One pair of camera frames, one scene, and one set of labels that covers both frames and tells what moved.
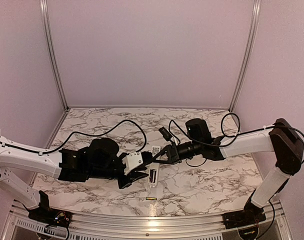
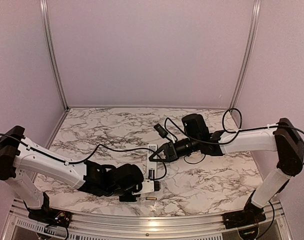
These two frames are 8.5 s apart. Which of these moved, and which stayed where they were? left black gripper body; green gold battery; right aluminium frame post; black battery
Moved: left black gripper body
Stayed: black battery; green gold battery; right aluminium frame post
